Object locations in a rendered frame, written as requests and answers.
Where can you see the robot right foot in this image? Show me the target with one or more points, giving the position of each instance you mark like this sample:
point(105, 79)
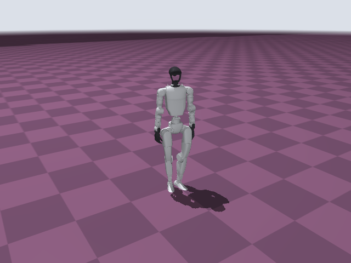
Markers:
point(170, 187)

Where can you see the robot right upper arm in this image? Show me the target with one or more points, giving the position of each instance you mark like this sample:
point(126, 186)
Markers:
point(159, 101)

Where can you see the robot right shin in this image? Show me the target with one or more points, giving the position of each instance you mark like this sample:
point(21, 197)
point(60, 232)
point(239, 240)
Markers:
point(169, 171)

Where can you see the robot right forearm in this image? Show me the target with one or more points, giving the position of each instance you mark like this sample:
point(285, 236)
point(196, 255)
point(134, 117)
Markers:
point(157, 120)

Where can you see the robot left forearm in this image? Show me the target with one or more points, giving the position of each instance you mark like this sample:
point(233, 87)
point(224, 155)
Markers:
point(191, 118)

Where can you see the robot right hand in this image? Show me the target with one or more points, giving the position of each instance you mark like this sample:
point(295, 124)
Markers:
point(157, 136)

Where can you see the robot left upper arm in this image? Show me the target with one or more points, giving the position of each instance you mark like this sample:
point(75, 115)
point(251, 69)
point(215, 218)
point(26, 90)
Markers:
point(190, 99)

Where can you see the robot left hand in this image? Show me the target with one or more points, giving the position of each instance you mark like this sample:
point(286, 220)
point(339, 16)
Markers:
point(192, 128)

